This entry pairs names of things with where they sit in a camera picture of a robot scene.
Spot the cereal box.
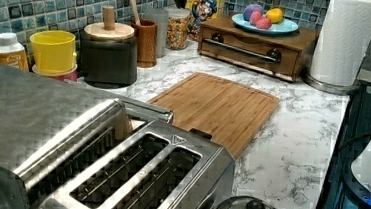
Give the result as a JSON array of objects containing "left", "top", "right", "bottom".
[{"left": 186, "top": 0, "right": 224, "bottom": 40}]

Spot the orange spice bottle white cap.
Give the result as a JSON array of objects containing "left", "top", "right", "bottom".
[{"left": 0, "top": 32, "right": 29, "bottom": 71}]

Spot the yellow plastic cup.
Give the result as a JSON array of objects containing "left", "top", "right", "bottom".
[{"left": 29, "top": 30, "right": 76, "bottom": 74}]

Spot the bamboo cutting board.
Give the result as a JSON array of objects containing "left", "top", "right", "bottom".
[{"left": 150, "top": 72, "right": 279, "bottom": 158}]

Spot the steel paper towel holder base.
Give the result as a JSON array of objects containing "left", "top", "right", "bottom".
[{"left": 301, "top": 71, "right": 361, "bottom": 96}]

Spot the wooden drawer box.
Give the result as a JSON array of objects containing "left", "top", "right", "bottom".
[{"left": 198, "top": 16, "right": 318, "bottom": 83}]

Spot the white paper towel roll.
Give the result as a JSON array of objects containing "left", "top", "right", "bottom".
[{"left": 310, "top": 0, "right": 371, "bottom": 87}]

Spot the wooden spoon handle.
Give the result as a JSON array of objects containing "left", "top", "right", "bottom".
[{"left": 129, "top": 0, "right": 141, "bottom": 26}]

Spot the light blue plate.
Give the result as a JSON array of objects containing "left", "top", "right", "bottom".
[{"left": 231, "top": 13, "right": 299, "bottom": 35}]

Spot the clear jar of cereal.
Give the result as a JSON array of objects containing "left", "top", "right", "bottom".
[{"left": 165, "top": 6, "right": 190, "bottom": 50}]

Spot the red bowl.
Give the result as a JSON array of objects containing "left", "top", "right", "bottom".
[{"left": 32, "top": 65, "right": 78, "bottom": 82}]

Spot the stainless steel four-slot toaster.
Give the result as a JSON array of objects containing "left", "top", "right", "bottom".
[{"left": 23, "top": 109, "right": 239, "bottom": 209}]

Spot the pink toy fruit left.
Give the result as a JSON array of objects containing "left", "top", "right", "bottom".
[{"left": 249, "top": 11, "right": 263, "bottom": 26}]

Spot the red toy fruit right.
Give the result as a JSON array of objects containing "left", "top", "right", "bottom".
[{"left": 255, "top": 17, "right": 272, "bottom": 30}]

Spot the yellow toy lemon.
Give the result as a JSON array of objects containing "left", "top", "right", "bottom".
[{"left": 266, "top": 8, "right": 284, "bottom": 23}]

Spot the brown wooden utensil holder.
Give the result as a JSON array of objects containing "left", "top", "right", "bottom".
[{"left": 132, "top": 19, "right": 158, "bottom": 68}]

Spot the black canister with wooden lid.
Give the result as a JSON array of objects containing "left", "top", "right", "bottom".
[{"left": 80, "top": 5, "right": 137, "bottom": 88}]

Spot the purple toy fruit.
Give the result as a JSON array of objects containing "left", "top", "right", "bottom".
[{"left": 243, "top": 4, "right": 264, "bottom": 21}]

